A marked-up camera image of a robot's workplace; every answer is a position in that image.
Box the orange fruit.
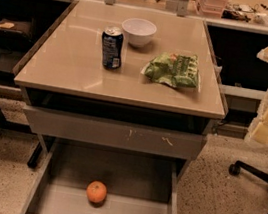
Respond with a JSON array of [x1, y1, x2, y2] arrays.
[[86, 181, 107, 204]]

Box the open middle drawer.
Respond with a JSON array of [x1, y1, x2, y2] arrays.
[[20, 140, 178, 214]]

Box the grey drawer cabinet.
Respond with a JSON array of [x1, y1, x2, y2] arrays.
[[0, 0, 242, 191]]

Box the closed top drawer front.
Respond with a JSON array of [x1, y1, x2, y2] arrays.
[[23, 105, 207, 160]]

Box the pink stacked trays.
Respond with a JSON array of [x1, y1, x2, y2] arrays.
[[195, 0, 229, 18]]

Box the green chip bag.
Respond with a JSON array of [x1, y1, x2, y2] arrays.
[[141, 52, 200, 89]]

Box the white bowl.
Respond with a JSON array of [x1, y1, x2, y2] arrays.
[[121, 18, 157, 48]]

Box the blue soda can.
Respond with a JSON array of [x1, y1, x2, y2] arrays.
[[101, 26, 124, 69]]

